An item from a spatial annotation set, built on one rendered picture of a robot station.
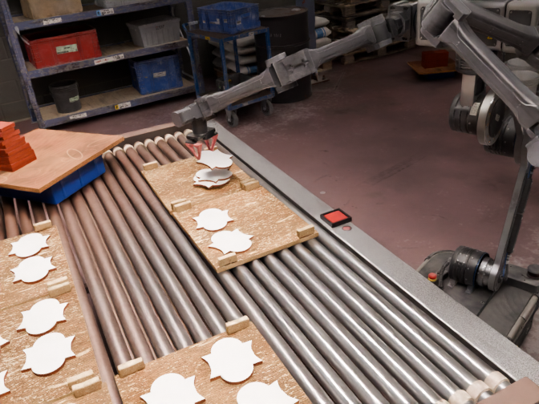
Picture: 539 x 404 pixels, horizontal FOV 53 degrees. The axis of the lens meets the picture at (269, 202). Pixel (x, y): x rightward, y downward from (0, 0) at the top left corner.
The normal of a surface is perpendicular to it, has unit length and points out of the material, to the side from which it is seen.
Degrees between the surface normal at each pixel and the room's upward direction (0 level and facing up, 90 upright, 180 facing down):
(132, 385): 0
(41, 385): 0
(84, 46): 90
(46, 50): 90
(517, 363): 0
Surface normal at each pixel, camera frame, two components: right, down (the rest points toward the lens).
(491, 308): -0.09, -0.88
